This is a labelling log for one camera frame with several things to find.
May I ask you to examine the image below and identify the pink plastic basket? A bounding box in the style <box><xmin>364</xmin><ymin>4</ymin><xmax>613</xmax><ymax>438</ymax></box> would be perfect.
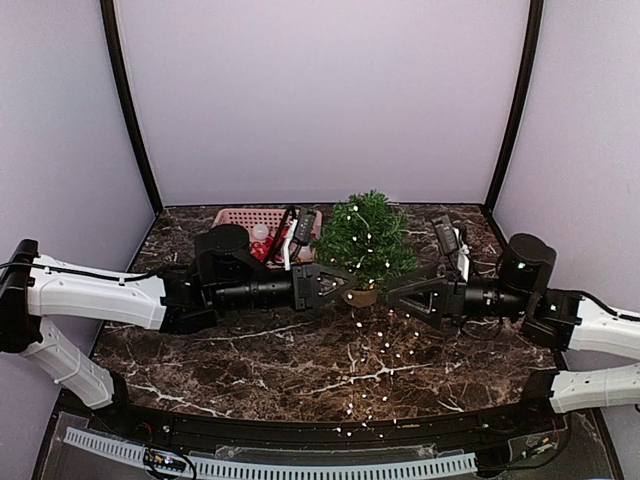
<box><xmin>213</xmin><ymin>207</ymin><xmax>322</xmax><ymax>267</ymax></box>

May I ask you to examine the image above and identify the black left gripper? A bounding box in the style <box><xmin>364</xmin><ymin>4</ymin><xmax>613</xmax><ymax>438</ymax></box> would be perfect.
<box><xmin>214</xmin><ymin>261</ymin><xmax>359</xmax><ymax>314</ymax></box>

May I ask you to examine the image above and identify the fairy light string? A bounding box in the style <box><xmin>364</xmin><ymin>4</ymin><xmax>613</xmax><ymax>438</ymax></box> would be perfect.
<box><xmin>330</xmin><ymin>205</ymin><xmax>441</xmax><ymax>436</ymax></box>

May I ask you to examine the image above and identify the white slotted cable duct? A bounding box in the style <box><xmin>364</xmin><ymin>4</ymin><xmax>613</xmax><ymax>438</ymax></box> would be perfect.
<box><xmin>63</xmin><ymin>427</ymin><xmax>478</xmax><ymax>479</ymax></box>

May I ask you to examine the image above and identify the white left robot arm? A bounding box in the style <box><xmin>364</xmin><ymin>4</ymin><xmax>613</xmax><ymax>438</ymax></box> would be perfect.
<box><xmin>1</xmin><ymin>224</ymin><xmax>357</xmax><ymax>436</ymax></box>

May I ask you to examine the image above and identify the white ball ornament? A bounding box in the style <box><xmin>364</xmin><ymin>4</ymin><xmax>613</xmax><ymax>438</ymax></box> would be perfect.
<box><xmin>252</xmin><ymin>224</ymin><xmax>270</xmax><ymax>243</ymax></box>

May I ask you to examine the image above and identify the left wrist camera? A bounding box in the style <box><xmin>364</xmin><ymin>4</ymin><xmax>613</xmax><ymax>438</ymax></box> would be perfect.
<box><xmin>281</xmin><ymin>209</ymin><xmax>317</xmax><ymax>270</ymax></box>

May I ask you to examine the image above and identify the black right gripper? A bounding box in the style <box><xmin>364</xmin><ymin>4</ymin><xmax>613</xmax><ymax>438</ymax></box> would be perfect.
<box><xmin>388</xmin><ymin>263</ymin><xmax>531</xmax><ymax>330</ymax></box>

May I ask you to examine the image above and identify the beige tree pot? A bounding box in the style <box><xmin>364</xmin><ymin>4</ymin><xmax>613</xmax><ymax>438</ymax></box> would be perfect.
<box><xmin>342</xmin><ymin>288</ymin><xmax>379</xmax><ymax>308</ymax></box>

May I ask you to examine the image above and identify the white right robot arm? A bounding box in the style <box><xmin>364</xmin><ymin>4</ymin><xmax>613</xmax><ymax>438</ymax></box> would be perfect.
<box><xmin>387</xmin><ymin>233</ymin><xmax>639</xmax><ymax>434</ymax></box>

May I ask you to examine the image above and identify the small green christmas tree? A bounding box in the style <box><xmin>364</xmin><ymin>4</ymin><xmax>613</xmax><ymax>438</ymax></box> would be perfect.
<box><xmin>313</xmin><ymin>190</ymin><xmax>419</xmax><ymax>290</ymax></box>

